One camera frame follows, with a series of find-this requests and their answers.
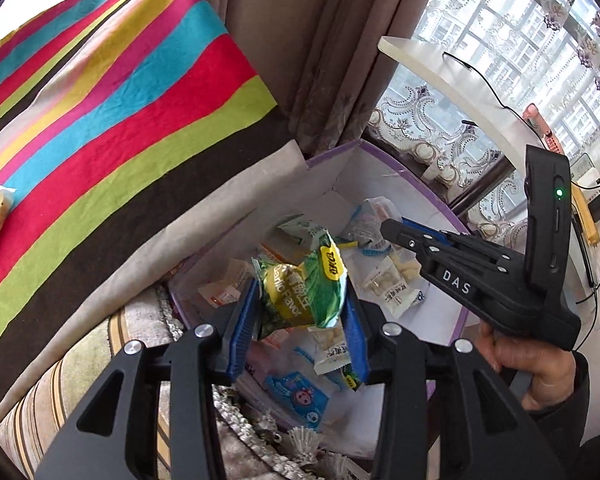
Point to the person's right hand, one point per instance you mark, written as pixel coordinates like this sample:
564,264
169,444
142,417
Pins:
535,370

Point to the white cardboard box purple edge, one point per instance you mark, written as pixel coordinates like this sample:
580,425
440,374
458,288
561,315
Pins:
420,200

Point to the green pea snack packet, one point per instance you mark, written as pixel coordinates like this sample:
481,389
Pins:
300,285

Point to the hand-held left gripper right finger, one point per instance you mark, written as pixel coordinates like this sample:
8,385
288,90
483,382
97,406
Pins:
355,345

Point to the colourful striped tablecloth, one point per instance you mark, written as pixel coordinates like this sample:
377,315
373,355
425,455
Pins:
130,135

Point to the white shelf board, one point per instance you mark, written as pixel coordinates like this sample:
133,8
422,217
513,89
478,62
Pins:
455,75

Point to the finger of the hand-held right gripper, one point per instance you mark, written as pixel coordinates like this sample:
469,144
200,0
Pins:
410,240
430,227

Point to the person's right forearm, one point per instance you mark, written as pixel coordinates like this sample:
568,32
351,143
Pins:
580,435

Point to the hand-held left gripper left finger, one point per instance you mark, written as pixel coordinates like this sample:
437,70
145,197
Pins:
242,330

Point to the lace sheer curtain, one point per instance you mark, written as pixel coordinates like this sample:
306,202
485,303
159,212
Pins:
480,25

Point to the pink plastic item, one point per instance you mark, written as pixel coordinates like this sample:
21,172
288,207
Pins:
542,127

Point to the yellow plastic item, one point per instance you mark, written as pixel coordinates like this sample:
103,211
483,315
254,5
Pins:
586,220

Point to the clear pink snack packet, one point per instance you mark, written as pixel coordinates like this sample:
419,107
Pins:
370,220

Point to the green white snack packet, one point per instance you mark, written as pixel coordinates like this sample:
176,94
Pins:
300,227

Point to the yellow label snack packet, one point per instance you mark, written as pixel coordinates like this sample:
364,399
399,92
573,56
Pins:
352,377

